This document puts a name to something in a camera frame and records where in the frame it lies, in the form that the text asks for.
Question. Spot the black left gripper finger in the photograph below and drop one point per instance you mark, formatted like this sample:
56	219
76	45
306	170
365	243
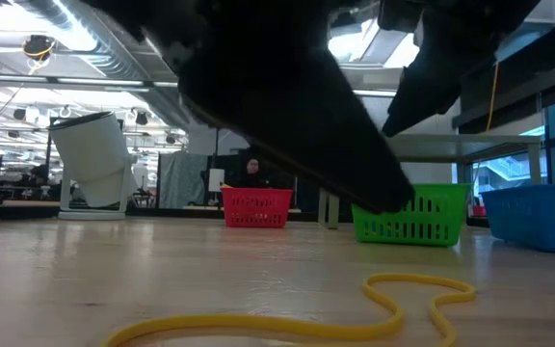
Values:
316	130

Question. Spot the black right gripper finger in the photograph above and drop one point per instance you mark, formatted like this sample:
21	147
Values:
431	72

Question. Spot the yellow green crayon box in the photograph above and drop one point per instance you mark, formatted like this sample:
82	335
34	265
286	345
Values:
227	186

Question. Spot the white cylindrical tilting desk lamp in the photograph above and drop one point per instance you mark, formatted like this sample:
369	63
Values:
94	159

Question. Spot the person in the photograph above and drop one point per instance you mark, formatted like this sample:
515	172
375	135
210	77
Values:
252	168

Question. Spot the green perforated metal riser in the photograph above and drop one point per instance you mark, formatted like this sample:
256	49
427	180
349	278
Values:
475	144

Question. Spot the red plastic basket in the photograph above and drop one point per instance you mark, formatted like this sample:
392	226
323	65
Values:
257	207

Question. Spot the small white lamp shade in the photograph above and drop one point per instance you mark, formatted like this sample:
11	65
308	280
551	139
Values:
216	179

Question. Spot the green plastic basket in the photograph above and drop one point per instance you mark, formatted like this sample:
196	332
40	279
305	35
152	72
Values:
436	193

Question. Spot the grey cloth cover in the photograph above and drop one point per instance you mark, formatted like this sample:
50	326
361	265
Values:
181	178

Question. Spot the long white LED light bar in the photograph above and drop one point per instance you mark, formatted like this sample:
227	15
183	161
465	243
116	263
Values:
99	82

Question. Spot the small red object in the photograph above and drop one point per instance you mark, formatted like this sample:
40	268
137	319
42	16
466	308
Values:
479	211

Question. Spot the blue plastic basket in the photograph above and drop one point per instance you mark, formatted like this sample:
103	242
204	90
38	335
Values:
537	212

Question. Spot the yellow rubber band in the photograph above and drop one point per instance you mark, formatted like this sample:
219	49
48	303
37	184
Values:
417	277

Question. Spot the silver spiral air duct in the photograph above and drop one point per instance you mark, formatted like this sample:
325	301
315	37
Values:
89	38

